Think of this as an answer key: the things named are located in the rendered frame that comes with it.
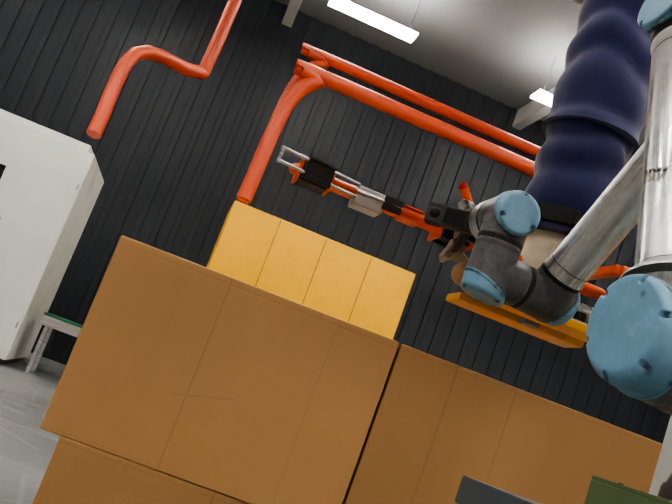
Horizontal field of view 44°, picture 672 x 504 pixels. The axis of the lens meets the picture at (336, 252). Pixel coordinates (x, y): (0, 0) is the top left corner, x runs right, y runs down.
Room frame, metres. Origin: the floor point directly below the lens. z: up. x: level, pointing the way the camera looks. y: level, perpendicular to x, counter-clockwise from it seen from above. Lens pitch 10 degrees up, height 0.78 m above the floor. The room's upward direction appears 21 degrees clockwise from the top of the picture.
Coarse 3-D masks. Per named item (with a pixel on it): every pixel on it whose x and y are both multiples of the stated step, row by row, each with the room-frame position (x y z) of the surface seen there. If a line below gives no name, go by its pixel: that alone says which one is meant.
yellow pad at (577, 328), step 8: (512, 312) 1.88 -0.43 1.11; (520, 312) 1.84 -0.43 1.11; (576, 312) 1.86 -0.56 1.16; (536, 320) 1.87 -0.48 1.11; (576, 320) 1.82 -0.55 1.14; (584, 320) 1.85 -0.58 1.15; (552, 328) 1.90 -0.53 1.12; (560, 328) 1.86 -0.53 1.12; (568, 328) 1.82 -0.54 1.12; (576, 328) 1.81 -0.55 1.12; (584, 328) 1.81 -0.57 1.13; (576, 336) 1.88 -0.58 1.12; (584, 336) 1.85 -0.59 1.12
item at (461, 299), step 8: (448, 296) 2.04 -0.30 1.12; (456, 296) 1.98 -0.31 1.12; (464, 296) 1.96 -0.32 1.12; (456, 304) 2.05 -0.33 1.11; (464, 304) 2.01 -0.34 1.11; (472, 304) 1.97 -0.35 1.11; (480, 304) 1.97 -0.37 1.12; (480, 312) 2.04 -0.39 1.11; (488, 312) 2.00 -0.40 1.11; (496, 312) 1.98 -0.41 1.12; (504, 312) 1.98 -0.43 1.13; (496, 320) 2.07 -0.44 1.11; (504, 320) 2.03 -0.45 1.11; (512, 320) 1.99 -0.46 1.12; (520, 328) 2.06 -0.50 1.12; (528, 328) 2.01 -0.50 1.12; (544, 328) 2.00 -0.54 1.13; (536, 336) 2.09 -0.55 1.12; (544, 336) 2.04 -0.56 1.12; (552, 336) 2.01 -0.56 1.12; (560, 336) 2.00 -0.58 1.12; (568, 336) 2.01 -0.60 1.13; (560, 344) 2.07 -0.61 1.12; (568, 344) 2.03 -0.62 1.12; (576, 344) 2.01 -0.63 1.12
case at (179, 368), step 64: (128, 256) 1.65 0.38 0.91; (128, 320) 1.66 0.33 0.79; (192, 320) 1.67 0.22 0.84; (256, 320) 1.68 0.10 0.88; (320, 320) 1.69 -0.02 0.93; (64, 384) 1.65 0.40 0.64; (128, 384) 1.66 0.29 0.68; (192, 384) 1.67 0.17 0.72; (256, 384) 1.69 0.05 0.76; (320, 384) 1.70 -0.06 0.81; (384, 384) 1.71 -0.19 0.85; (128, 448) 1.67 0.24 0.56; (192, 448) 1.68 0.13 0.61; (256, 448) 1.69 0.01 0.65; (320, 448) 1.70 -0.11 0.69
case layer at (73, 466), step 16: (64, 448) 1.65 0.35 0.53; (80, 448) 1.66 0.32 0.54; (48, 464) 1.66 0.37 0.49; (64, 464) 1.66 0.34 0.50; (80, 464) 1.66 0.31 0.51; (96, 464) 1.66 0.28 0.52; (112, 464) 1.67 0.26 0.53; (128, 464) 1.67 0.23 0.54; (48, 480) 1.65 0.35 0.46; (64, 480) 1.66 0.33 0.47; (80, 480) 1.66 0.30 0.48; (96, 480) 1.66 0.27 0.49; (112, 480) 1.67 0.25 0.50; (128, 480) 1.67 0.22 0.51; (144, 480) 1.67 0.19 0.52; (160, 480) 1.68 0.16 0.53; (176, 480) 1.68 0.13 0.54; (48, 496) 1.66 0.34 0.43; (64, 496) 1.66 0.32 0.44; (80, 496) 1.66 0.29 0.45; (96, 496) 1.66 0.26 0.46; (112, 496) 1.67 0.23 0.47; (128, 496) 1.67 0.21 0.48; (144, 496) 1.67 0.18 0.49; (160, 496) 1.68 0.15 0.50; (176, 496) 1.68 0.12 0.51; (192, 496) 1.68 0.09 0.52; (208, 496) 1.69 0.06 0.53; (224, 496) 1.69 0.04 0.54
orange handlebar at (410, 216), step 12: (336, 180) 1.83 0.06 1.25; (336, 192) 1.88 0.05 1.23; (396, 216) 1.90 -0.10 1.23; (408, 216) 1.86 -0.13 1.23; (420, 216) 1.86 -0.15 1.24; (432, 228) 1.88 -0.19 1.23; (600, 276) 1.76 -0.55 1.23; (612, 276) 1.72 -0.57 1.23; (588, 288) 1.93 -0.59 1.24; (600, 288) 1.94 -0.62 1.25
